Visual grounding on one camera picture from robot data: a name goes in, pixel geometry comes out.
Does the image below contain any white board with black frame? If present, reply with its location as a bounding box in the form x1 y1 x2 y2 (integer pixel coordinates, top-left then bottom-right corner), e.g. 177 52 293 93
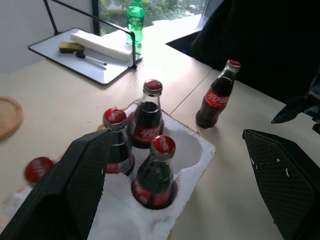
27 27 144 87

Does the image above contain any black window frame post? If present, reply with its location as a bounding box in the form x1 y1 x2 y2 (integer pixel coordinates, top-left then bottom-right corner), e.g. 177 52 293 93
91 0 102 37

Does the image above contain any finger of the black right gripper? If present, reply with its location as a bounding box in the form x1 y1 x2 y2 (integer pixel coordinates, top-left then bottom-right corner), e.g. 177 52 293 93
271 95 309 125

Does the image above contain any green plastic soda bottle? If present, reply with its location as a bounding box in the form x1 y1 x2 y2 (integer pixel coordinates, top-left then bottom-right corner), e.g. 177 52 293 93
125 0 146 47

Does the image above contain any white marker pen black cap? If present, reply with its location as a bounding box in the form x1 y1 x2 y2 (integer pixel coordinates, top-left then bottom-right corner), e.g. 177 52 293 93
84 55 108 70

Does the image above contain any round wooden plate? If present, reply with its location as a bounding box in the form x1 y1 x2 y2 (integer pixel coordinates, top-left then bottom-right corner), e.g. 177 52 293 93
0 96 25 142

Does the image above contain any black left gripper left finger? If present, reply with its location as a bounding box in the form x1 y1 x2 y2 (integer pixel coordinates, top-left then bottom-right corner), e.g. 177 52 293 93
0 128 113 240

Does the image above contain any white paper tissue stack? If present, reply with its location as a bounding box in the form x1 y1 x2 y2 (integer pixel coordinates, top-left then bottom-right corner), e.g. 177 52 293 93
69 30 134 62

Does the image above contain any black metal board stand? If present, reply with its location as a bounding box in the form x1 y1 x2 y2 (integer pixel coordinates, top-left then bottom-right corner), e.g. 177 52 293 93
43 0 138 70

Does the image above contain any yellow black board eraser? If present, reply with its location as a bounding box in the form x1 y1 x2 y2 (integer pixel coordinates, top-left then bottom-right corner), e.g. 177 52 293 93
58 41 87 60

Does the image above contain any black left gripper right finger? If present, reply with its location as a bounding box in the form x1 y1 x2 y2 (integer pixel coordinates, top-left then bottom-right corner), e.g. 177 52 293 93
241 128 320 240

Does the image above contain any cola glass bottle red cap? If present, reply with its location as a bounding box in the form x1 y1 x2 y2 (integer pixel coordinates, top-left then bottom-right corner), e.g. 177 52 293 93
102 107 136 176
24 156 57 188
130 135 179 211
195 58 242 130
127 79 165 150

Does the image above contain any black cloth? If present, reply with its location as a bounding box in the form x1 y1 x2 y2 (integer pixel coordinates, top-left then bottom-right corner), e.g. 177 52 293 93
190 0 320 107

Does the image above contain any white foam bottle crate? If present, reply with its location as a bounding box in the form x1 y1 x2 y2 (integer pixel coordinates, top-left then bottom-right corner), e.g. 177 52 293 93
0 99 217 240

